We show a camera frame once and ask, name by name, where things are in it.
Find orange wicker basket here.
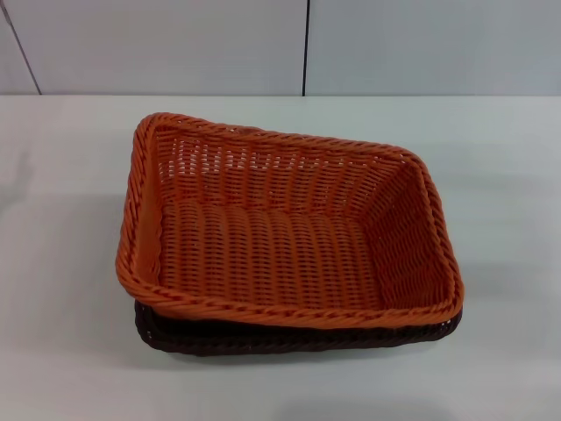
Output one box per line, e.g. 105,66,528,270
114,112,466,332

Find dark brown wicker basket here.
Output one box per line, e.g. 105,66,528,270
132,299,465,359

